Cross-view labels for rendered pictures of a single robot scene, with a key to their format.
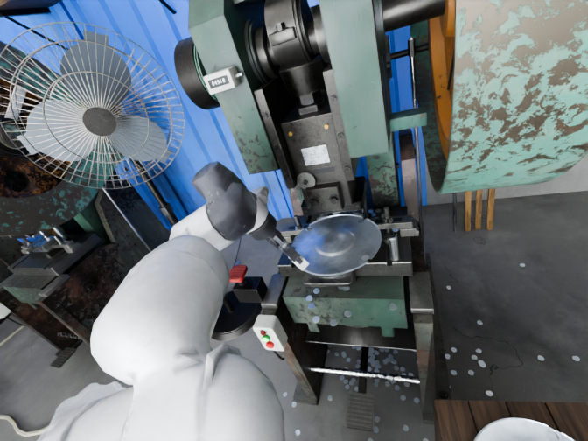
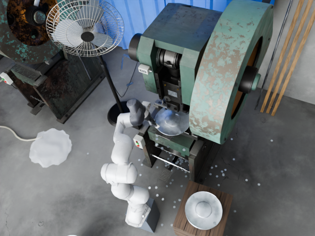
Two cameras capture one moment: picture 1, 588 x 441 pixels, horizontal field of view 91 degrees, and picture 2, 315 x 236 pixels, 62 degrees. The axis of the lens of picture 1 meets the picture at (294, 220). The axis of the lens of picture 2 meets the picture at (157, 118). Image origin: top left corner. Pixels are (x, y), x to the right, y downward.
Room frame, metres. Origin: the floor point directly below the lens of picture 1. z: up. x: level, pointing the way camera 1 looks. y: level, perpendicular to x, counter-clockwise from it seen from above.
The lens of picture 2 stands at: (-0.45, -0.26, 2.53)
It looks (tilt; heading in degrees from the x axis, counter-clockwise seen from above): 55 degrees down; 13
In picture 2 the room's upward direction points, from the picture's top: 12 degrees counter-clockwise
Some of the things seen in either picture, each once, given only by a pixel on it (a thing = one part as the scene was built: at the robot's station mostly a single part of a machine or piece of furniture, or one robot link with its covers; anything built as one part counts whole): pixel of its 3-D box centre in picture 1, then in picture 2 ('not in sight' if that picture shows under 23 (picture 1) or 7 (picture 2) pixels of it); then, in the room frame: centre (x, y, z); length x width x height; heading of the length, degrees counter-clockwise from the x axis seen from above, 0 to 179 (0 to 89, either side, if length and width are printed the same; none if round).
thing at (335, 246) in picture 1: (334, 241); (172, 119); (0.72, -0.10, 0.78); 0.29 x 0.29 x 0.01
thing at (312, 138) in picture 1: (320, 157); (175, 91); (0.80, -0.14, 1.04); 0.17 x 0.15 x 0.30; 154
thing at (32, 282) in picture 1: (82, 196); (52, 26); (1.92, 1.24, 0.87); 1.53 x 0.99 x 1.74; 152
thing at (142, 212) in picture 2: not in sight; (136, 209); (0.09, 0.18, 0.52); 0.22 x 0.19 x 0.14; 164
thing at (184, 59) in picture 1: (220, 76); (145, 49); (0.96, 0.06, 1.31); 0.22 x 0.12 x 0.22; 154
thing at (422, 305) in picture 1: (423, 255); (214, 128); (0.84, -0.46, 0.45); 0.92 x 0.12 x 0.90; 154
